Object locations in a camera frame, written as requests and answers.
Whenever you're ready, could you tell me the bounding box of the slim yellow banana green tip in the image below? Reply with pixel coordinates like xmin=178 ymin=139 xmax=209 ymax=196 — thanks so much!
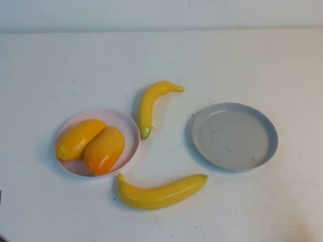
xmin=138 ymin=80 xmax=185 ymax=140

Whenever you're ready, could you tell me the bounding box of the glossy yellow mango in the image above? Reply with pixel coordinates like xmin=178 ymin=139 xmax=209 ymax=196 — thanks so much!
xmin=55 ymin=118 xmax=107 ymax=162

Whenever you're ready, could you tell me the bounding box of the grey-blue round plate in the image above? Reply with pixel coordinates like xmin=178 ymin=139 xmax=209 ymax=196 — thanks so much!
xmin=191 ymin=102 xmax=279 ymax=172

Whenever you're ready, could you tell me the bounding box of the pink round plate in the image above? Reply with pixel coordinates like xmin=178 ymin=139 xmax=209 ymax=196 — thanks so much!
xmin=54 ymin=108 xmax=141 ymax=177

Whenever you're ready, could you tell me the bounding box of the thick yellow banana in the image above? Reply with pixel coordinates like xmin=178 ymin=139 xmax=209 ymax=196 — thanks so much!
xmin=117 ymin=173 xmax=209 ymax=211

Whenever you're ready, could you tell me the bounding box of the mango with orange end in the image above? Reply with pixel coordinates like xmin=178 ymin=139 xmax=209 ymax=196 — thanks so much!
xmin=83 ymin=125 xmax=125 ymax=176

